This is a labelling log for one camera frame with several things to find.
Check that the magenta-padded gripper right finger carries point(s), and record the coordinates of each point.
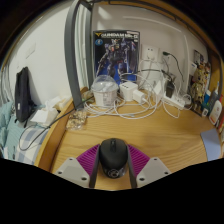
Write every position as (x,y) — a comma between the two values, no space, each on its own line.
(153,170)

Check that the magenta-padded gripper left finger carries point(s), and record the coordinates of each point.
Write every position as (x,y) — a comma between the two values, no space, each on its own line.
(71,170)

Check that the black computer mouse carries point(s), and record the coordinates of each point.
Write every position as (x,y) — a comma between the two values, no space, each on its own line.
(113,158)

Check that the clear plastic snack packet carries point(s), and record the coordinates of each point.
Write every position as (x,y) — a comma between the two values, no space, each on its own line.
(76,120)

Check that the white tissue pack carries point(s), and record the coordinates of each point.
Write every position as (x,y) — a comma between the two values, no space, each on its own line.
(43,116)

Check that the striped blue bedding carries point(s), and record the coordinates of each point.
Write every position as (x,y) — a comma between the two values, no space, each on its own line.
(13,140)

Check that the white power strip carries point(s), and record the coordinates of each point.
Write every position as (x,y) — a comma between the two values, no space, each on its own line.
(175,101)

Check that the small white charger block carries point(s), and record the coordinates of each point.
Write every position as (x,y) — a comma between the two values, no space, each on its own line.
(138,96)

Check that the small white desk clock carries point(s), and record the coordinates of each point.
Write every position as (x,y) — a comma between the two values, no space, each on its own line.
(205,112)

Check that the black power adapter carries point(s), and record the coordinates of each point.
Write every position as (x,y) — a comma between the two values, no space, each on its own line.
(170,90)

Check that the large white charger block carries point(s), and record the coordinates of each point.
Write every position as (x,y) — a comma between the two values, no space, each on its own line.
(128,91)

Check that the clear-lidded white container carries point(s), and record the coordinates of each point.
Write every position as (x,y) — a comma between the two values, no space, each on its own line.
(105,93)

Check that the white red-capped lotion bottle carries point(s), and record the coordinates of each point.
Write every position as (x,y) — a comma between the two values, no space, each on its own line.
(215,111)

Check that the black bag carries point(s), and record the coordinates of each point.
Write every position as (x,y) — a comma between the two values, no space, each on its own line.
(23,95)

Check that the brown tree figurine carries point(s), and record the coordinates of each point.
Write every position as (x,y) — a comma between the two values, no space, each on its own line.
(199,88)

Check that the white desk lamp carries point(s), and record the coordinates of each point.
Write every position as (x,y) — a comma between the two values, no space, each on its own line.
(186,66)

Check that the printed figurine box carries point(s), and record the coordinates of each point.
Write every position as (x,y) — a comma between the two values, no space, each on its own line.
(198,56)

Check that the robot model kit box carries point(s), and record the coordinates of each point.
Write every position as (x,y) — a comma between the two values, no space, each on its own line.
(115,53)

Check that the wooden shelf unit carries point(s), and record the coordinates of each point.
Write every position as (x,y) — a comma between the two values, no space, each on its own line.
(173,10)

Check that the white wall-mounted box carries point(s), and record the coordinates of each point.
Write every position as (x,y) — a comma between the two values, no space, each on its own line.
(194,66)

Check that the white wall socket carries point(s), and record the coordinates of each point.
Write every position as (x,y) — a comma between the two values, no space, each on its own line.
(150,52)
(168,59)

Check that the grey metal desk frame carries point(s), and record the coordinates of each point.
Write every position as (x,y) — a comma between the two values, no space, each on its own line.
(71,50)

